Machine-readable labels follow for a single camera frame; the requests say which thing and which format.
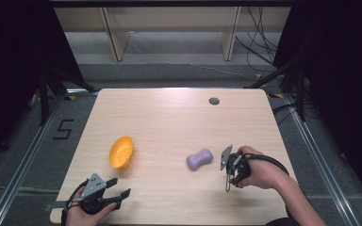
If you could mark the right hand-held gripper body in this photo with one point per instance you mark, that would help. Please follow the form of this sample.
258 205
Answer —
237 164

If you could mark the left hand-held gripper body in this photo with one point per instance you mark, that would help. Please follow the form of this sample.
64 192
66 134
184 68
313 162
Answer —
93 188

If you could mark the orange perforated soap dish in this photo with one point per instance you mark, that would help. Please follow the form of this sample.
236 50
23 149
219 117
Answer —
121 153

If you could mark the purple soap bar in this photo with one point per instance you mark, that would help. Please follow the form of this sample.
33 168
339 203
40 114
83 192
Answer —
200 159

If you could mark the person's right hand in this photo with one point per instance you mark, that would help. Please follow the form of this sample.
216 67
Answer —
262 171

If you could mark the person's left hand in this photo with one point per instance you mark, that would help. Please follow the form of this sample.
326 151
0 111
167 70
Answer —
81 216

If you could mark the yellow black floor tape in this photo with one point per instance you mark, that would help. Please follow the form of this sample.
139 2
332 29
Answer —
71 97
276 95
259 76

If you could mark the black metal stand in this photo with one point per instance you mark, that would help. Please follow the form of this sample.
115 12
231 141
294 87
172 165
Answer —
290 84
48 91

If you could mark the dark curtain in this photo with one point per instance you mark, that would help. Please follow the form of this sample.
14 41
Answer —
342 94
15 78

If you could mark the light wooden shelf unit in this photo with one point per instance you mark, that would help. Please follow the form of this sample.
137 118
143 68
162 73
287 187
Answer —
172 19

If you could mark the aluminium floor rail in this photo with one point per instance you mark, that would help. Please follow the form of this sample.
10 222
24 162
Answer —
25 157
320 157

